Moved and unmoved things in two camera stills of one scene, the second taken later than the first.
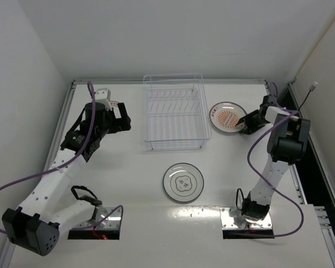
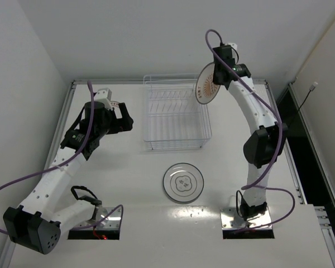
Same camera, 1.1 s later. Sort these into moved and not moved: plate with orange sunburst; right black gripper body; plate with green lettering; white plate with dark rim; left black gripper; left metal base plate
Moved: right black gripper body; plate with orange sunburst
Not moved: left metal base plate; white plate with dark rim; left black gripper; plate with green lettering
